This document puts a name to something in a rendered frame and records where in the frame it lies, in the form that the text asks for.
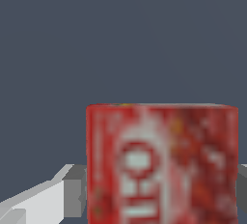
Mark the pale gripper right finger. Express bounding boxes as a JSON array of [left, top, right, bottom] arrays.
[[236, 163, 247, 216]]

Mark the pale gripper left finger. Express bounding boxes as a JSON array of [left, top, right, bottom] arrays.
[[0, 163, 88, 224]]

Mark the red printed box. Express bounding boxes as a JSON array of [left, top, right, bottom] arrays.
[[85, 102, 239, 224]]

